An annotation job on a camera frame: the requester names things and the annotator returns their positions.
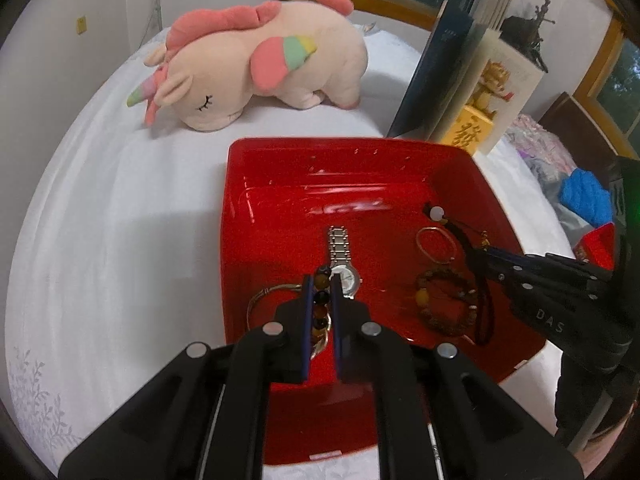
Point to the white patterned tablecloth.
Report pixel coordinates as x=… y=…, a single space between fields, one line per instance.
x=125 y=235

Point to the red plastic tray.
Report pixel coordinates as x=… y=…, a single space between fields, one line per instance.
x=280 y=240

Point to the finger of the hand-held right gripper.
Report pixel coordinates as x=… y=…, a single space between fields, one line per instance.
x=525 y=280
x=550 y=260

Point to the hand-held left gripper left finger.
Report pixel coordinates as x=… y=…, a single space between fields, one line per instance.
x=306 y=330

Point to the dark blue book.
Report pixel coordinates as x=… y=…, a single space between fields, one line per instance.
x=435 y=75

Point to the open white book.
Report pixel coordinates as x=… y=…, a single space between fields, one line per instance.
x=520 y=80

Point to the blue cloth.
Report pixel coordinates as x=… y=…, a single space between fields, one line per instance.
x=585 y=195

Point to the twisted silver bangle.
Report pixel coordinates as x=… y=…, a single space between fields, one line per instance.
x=260 y=294

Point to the pink unicorn plush toy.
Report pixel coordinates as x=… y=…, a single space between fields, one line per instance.
x=240 y=95

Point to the thin silver bangle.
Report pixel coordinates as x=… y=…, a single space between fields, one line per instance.
x=435 y=229

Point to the dark wooden headboard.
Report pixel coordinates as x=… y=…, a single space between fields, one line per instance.
x=575 y=120

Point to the pink floral cloth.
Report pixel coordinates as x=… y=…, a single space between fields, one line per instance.
x=540 y=135

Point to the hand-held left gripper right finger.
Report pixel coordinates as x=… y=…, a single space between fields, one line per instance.
x=338 y=330

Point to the mouse figurine on yellow block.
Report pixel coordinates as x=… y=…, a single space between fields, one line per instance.
x=470 y=135

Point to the small red tin box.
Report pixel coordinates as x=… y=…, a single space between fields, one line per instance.
x=600 y=245

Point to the yellow wall socket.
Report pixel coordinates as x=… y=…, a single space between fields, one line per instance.
x=80 y=25

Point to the silver wristwatch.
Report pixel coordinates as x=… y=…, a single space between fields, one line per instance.
x=345 y=275

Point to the dark figurine statue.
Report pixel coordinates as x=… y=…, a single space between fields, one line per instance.
x=520 y=30

